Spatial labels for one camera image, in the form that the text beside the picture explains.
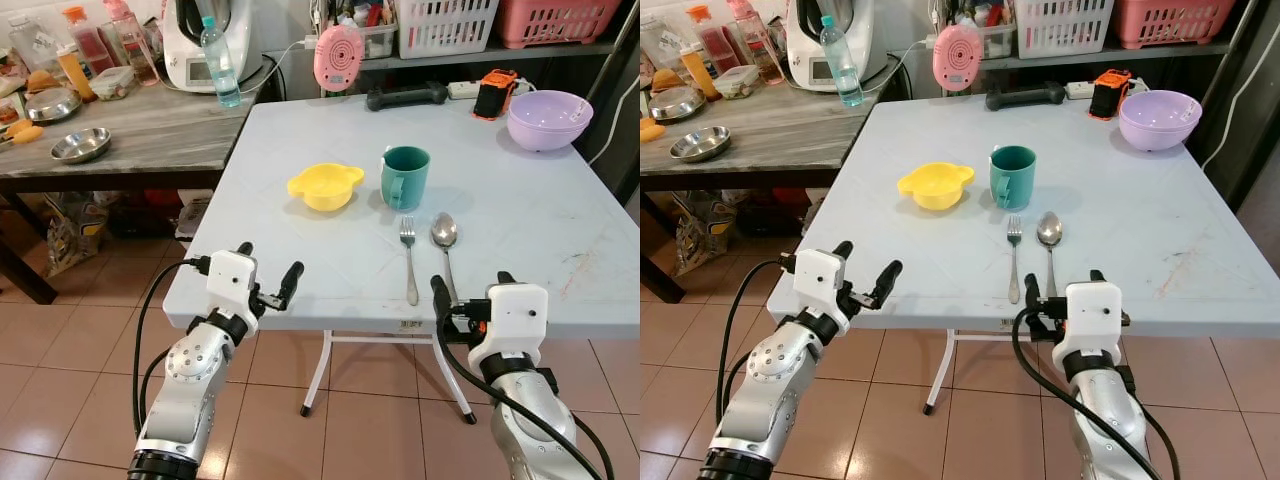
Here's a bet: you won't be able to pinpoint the yellow plastic bowl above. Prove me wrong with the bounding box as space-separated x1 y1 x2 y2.
287 163 366 212
897 162 976 211

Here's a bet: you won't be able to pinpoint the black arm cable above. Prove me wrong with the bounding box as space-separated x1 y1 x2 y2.
131 256 213 441
714 258 801 429
433 315 613 480
1010 308 1181 480

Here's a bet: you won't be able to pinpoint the clear blue water bottle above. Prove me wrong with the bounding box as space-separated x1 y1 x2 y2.
200 16 242 109
820 15 864 109

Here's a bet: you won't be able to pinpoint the grey marbled side table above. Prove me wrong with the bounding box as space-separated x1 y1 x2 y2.
0 80 271 306
640 80 891 306

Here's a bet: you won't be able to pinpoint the pink plastic basket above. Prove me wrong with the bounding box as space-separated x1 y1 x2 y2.
1113 0 1237 49
497 0 623 49

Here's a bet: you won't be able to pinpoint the steel spoon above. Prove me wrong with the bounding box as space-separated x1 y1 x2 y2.
1036 211 1064 299
430 212 461 301

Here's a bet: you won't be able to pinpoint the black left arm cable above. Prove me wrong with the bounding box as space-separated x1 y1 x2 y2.
714 258 801 429
131 256 213 441

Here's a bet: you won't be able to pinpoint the orange sauce squeeze bottle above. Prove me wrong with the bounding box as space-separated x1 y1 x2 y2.
678 42 719 101
55 43 96 101

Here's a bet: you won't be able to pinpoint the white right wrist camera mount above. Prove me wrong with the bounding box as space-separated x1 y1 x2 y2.
1052 282 1124 371
468 283 550 369

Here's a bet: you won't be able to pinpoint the pink drinking bottle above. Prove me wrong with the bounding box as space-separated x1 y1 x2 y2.
727 0 786 86
103 0 161 86

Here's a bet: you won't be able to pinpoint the steel fork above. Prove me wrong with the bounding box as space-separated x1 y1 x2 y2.
400 216 420 306
1007 216 1024 305

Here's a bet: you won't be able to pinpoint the shallow steel plate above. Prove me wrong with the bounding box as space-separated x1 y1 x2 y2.
669 126 732 163
50 127 112 164

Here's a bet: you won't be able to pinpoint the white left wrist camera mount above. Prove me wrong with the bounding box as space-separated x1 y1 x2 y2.
206 250 262 321
793 248 851 323

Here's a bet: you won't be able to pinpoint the white kitchen food processor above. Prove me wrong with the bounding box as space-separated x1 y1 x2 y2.
785 0 881 93
160 0 263 93

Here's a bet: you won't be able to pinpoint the white plastic basket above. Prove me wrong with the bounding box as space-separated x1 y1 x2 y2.
1015 0 1114 59
397 0 498 59

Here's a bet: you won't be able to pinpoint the pink round device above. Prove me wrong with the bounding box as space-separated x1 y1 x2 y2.
932 24 984 93
314 24 365 93

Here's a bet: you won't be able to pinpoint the green mug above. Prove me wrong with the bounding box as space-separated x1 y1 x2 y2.
380 146 431 211
989 145 1038 210

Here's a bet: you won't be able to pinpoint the black handle bar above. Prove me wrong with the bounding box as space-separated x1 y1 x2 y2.
985 82 1067 111
366 84 450 111

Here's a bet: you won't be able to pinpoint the clear lidded food container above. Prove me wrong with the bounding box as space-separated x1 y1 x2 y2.
88 66 136 101
713 65 761 100

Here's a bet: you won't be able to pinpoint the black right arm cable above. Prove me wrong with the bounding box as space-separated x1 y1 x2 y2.
1010 308 1181 480
433 315 613 480

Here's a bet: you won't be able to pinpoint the deep steel bowl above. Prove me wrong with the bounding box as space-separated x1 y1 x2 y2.
648 86 705 124
25 87 83 124

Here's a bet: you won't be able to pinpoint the red bottle with orange cap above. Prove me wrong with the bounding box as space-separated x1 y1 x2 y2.
686 5 741 76
62 6 113 76

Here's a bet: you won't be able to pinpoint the pale blue folding table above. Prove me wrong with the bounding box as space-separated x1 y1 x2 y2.
163 93 641 426
767 93 1280 416

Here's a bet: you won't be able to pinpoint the purple plastic bowl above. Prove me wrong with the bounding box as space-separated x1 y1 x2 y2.
507 90 594 152
1117 90 1203 153

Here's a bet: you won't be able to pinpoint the white power cable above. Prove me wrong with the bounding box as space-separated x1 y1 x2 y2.
238 40 319 96
862 38 936 93

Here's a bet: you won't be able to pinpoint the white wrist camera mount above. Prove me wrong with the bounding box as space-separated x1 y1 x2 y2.
468 283 550 369
793 248 851 323
1052 282 1124 371
206 250 262 321

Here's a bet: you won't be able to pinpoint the orange and black device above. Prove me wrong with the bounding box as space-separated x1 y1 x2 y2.
473 69 519 122
1087 69 1133 121

